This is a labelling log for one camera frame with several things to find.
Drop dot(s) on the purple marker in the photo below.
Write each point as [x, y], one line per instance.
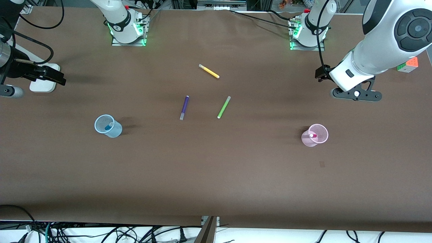
[184, 107]

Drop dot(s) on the blue marker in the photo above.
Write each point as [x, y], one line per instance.
[108, 127]

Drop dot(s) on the aluminium frame rail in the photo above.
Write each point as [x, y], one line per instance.
[221, 4]

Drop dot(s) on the translucent blue plastic cup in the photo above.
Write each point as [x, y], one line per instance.
[114, 131]

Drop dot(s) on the yellow marker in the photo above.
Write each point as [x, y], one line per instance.
[209, 71]

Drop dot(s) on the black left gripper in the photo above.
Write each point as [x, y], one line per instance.
[321, 73]

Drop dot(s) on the pink marker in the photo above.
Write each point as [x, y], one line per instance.
[313, 135]

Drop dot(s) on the rubik's cube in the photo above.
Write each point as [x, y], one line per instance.
[408, 64]

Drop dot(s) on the white rounded box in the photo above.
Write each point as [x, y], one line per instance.
[41, 87]

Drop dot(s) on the metal table post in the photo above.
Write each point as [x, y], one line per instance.
[207, 231]

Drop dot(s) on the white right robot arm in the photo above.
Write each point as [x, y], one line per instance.
[118, 18]

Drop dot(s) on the green marker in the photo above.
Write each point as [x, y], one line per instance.
[224, 107]

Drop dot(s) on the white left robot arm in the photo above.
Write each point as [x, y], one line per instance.
[381, 50]

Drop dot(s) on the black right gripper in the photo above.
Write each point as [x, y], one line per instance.
[20, 66]

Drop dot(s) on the translucent pink plastic cup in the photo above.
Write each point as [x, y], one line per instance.
[308, 141]

